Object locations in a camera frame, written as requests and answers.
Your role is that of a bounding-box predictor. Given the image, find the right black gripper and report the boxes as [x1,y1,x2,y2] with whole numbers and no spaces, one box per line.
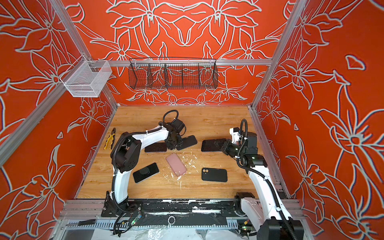
[214,138,248,159]

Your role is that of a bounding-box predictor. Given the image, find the purple black phone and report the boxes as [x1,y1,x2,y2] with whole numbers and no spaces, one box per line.
[176,135,198,151]

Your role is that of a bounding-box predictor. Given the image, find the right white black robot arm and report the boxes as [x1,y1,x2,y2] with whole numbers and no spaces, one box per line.
[217,119,304,240]

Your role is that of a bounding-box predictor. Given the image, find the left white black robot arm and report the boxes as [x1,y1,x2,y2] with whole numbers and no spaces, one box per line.
[103,110,186,216]

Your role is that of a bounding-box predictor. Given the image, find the red-edged black phone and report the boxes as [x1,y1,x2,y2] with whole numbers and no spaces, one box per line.
[145,142,168,153]

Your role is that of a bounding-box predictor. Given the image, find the pink phone case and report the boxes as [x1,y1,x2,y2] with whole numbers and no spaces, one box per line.
[166,153,187,177]

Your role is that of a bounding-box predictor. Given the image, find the black phone case with holes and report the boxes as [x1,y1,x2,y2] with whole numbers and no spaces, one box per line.
[202,168,228,183]

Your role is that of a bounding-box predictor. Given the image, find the black phone near left base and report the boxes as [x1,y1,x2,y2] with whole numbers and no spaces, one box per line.
[133,163,160,184]

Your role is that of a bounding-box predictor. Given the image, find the yellow black pliers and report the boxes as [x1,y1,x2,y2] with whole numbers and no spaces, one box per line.
[104,128,116,150]

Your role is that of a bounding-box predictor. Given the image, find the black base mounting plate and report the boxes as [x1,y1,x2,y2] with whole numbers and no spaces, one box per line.
[101,199,246,217]

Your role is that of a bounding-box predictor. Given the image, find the clear plastic bin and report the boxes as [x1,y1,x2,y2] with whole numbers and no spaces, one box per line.
[60,60,112,98]

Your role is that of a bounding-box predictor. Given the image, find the black screwdriver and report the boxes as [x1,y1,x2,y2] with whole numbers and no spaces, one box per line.
[66,219,97,227]

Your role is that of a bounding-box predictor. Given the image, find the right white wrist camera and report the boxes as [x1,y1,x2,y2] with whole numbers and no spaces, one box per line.
[230,127,242,145]

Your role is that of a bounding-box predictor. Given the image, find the black wire basket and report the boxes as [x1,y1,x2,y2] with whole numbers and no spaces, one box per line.
[128,58,219,90]

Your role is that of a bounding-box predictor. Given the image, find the grey slotted cable duct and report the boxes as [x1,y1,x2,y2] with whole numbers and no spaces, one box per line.
[65,218,239,231]

